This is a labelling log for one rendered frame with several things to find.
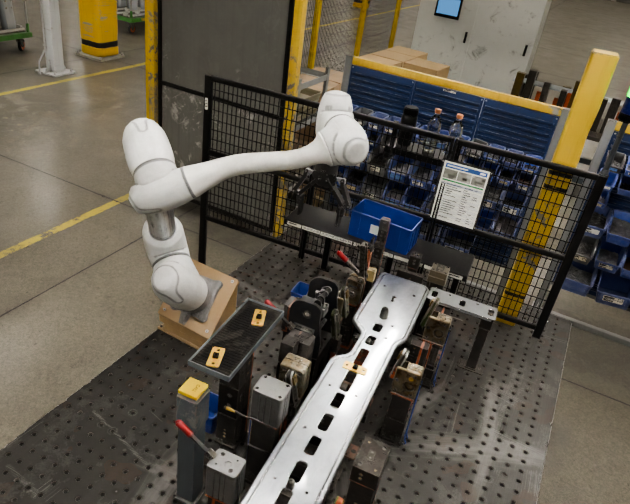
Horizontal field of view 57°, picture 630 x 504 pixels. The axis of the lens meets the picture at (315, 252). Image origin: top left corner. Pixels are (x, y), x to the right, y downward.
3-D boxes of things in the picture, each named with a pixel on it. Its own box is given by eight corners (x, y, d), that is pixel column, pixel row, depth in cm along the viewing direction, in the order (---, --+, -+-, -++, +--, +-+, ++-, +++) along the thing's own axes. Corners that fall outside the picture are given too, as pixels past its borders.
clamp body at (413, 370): (403, 452, 209) (425, 381, 191) (371, 438, 212) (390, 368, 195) (409, 434, 216) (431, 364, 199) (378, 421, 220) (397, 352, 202)
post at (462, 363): (481, 375, 250) (501, 323, 236) (456, 366, 253) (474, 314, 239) (483, 366, 256) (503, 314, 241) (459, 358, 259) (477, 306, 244)
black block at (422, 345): (414, 411, 227) (432, 354, 212) (388, 401, 230) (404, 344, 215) (419, 398, 234) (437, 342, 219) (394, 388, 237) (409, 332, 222)
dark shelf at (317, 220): (465, 282, 257) (467, 277, 255) (283, 223, 281) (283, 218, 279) (473, 260, 275) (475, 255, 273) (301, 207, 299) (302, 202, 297)
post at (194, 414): (193, 508, 179) (197, 406, 156) (172, 497, 181) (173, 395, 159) (206, 489, 185) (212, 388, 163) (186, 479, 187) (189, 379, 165)
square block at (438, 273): (428, 340, 267) (447, 275, 248) (411, 334, 269) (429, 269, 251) (432, 330, 273) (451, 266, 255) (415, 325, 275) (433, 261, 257)
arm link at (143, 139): (154, 278, 236) (140, 233, 244) (193, 267, 241) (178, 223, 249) (125, 168, 168) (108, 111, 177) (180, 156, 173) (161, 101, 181)
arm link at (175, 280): (179, 318, 234) (150, 307, 214) (166, 279, 241) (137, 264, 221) (213, 301, 232) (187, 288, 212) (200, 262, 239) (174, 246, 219)
